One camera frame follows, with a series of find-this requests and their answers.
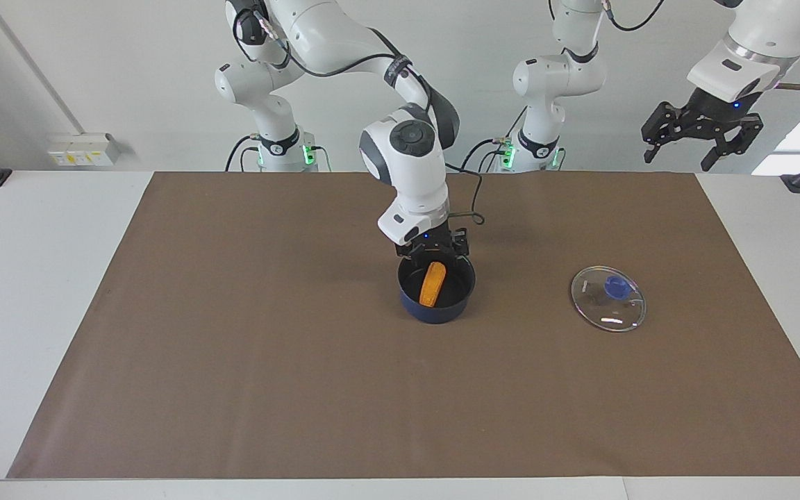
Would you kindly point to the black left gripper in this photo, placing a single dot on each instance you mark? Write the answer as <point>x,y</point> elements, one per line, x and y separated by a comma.
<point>716,107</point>

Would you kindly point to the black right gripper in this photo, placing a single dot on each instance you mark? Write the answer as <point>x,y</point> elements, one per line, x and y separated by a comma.
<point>435,241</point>

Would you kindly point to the yellow corn cob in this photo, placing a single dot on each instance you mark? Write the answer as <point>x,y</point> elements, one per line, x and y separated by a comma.
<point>432,285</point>

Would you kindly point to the glass lid with blue knob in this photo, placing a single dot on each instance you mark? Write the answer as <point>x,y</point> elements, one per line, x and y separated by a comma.
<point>615,286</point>

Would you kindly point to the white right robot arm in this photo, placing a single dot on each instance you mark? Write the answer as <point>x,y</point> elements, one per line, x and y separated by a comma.
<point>410,173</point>

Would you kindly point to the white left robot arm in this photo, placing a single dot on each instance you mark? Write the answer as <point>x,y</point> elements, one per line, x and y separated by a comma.
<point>553,76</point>

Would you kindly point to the brown table mat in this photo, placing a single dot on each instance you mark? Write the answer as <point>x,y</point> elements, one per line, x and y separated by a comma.
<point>233,347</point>

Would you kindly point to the white wall socket box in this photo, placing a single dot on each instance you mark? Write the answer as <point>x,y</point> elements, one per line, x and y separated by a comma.
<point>84,149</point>

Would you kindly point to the white wall conduit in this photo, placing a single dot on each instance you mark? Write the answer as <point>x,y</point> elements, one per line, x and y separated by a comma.
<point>32,66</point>

